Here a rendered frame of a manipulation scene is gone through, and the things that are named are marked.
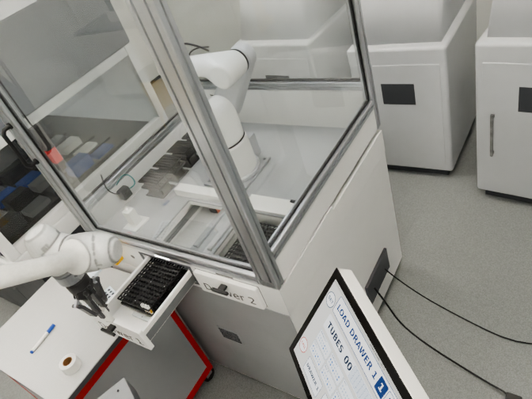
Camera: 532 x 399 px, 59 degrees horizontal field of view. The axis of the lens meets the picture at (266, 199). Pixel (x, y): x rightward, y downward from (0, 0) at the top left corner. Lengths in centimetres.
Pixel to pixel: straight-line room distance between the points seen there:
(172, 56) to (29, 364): 147
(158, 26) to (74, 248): 64
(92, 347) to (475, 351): 168
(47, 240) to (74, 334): 74
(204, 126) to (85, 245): 48
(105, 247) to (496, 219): 225
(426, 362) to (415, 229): 87
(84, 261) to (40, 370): 83
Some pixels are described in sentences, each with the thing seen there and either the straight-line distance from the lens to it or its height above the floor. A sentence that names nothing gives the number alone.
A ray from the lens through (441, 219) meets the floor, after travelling 300.
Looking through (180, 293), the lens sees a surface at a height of 87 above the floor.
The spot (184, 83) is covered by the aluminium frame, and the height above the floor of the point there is 170.
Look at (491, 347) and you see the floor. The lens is 247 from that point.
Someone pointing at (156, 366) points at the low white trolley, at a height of 45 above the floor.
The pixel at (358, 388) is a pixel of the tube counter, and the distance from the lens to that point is 114.
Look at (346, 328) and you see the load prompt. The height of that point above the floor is 115.
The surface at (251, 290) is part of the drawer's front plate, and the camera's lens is 162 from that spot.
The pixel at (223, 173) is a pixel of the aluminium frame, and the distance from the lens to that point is 124.
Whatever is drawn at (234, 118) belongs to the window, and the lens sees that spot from 126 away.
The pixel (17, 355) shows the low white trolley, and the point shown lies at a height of 76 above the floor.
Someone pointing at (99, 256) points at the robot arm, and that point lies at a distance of 137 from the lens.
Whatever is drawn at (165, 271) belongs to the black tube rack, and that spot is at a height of 90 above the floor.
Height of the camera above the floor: 211
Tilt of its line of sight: 38 degrees down
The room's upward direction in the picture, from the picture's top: 21 degrees counter-clockwise
